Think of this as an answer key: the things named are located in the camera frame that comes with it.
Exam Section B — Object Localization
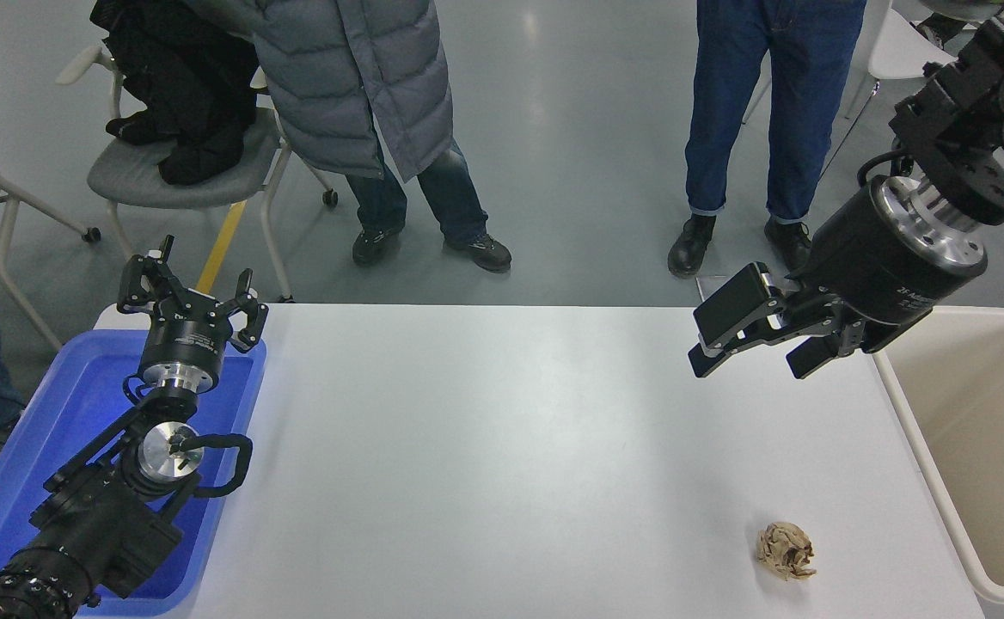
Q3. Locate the white frame chair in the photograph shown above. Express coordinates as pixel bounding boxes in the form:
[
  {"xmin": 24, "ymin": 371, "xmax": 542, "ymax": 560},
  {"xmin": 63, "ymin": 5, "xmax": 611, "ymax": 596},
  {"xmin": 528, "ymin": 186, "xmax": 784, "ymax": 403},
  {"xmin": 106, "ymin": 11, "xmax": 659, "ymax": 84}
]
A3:
[{"xmin": 0, "ymin": 99, "xmax": 101, "ymax": 353}]

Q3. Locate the tan paper ball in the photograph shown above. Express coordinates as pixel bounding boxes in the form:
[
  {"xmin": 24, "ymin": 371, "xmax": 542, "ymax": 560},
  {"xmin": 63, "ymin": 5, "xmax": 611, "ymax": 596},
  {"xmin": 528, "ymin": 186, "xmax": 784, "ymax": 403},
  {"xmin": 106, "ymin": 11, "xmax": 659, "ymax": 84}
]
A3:
[{"xmin": 756, "ymin": 521, "xmax": 817, "ymax": 582}]

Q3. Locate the black garment pile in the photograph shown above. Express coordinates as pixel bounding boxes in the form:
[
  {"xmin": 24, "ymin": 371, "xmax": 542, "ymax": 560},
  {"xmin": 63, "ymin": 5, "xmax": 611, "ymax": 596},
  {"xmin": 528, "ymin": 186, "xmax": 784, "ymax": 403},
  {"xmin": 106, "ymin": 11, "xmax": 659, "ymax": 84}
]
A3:
[{"xmin": 89, "ymin": 0, "xmax": 262, "ymax": 187}]

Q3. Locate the standing person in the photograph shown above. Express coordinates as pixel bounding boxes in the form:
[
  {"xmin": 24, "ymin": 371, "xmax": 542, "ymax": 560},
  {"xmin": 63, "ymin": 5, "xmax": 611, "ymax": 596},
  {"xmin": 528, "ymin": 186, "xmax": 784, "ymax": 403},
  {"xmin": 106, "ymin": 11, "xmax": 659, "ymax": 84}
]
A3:
[
  {"xmin": 182, "ymin": 0, "xmax": 513, "ymax": 274},
  {"xmin": 667, "ymin": 0, "xmax": 869, "ymax": 280}
]

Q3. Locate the blue plastic tray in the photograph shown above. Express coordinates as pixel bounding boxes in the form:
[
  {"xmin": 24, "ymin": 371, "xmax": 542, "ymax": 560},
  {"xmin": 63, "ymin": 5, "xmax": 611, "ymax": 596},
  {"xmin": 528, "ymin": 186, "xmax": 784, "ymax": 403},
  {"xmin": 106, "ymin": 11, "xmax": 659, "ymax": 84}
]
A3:
[{"xmin": 0, "ymin": 329, "xmax": 267, "ymax": 618}]

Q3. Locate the grey seat white-frame chair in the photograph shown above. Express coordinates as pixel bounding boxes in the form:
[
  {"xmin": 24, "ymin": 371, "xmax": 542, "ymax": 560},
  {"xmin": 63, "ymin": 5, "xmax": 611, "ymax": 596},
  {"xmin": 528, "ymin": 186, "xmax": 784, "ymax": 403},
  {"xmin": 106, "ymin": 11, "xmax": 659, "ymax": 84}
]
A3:
[{"xmin": 55, "ymin": 41, "xmax": 340, "ymax": 303}]

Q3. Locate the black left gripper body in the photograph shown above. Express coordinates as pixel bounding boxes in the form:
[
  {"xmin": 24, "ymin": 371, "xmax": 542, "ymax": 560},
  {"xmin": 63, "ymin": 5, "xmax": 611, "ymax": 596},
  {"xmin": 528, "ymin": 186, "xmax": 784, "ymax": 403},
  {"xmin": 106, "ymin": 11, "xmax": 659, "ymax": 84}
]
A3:
[{"xmin": 138, "ymin": 292, "xmax": 238, "ymax": 372}]

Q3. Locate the large pale bin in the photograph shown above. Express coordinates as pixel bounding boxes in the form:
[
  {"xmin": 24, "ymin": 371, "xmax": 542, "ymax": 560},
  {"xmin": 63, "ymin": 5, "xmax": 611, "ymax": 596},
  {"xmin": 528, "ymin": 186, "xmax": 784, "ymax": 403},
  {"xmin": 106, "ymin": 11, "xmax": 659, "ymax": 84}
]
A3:
[{"xmin": 872, "ymin": 305, "xmax": 1004, "ymax": 608}]

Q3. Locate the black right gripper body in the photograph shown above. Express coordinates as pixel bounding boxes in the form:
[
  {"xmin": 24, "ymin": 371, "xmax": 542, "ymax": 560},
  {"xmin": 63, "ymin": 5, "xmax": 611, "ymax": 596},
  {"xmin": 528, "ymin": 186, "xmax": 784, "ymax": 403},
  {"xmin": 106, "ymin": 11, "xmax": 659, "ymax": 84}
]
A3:
[{"xmin": 787, "ymin": 176, "xmax": 984, "ymax": 355}]

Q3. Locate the white plastic chair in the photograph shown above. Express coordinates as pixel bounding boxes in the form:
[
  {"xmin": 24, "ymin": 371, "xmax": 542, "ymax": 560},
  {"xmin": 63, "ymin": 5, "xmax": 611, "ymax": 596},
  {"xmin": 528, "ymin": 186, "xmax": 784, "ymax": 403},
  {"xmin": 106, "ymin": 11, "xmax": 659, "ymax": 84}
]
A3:
[{"xmin": 743, "ymin": 0, "xmax": 958, "ymax": 177}]

